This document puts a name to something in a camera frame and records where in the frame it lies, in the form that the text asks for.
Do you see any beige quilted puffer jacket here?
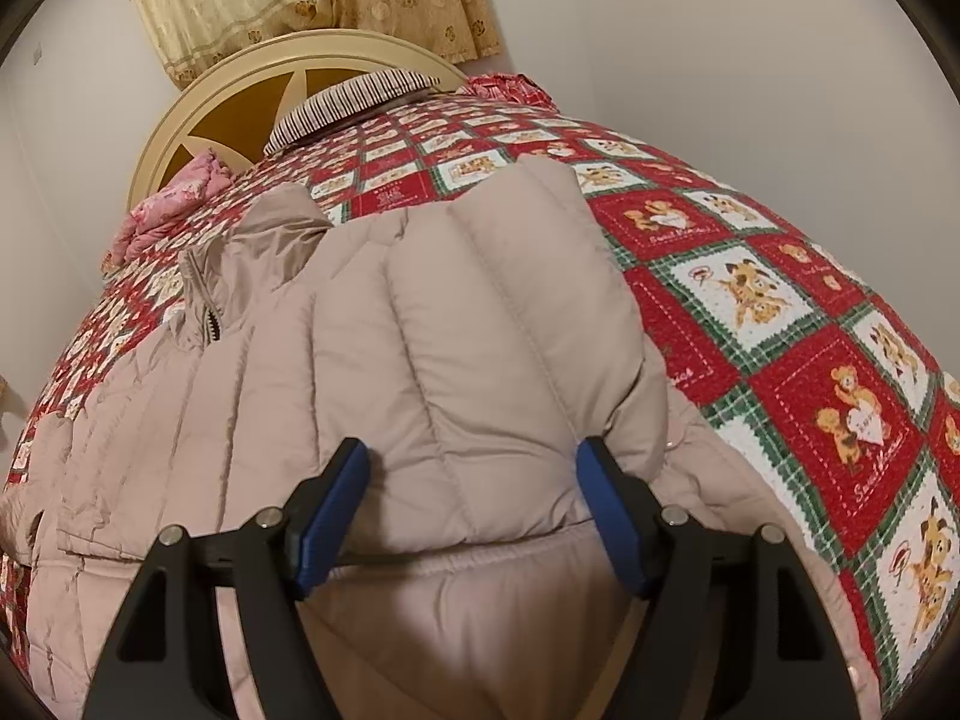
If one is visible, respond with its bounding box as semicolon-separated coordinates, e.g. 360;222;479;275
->
0;154;884;720

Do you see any red patchwork teddy bedspread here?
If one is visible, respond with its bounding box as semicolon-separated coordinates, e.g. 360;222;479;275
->
36;96;958;712

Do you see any red patterned cloth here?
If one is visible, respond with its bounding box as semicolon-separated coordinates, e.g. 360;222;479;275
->
457;71;558;112

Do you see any pink folded blanket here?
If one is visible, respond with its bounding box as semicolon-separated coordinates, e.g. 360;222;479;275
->
101;149;233;278

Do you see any cream wooden headboard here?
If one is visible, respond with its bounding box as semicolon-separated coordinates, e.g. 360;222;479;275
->
127;29;467;208

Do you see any striped pillow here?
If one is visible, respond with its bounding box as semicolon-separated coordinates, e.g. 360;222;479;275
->
263;68;439;158

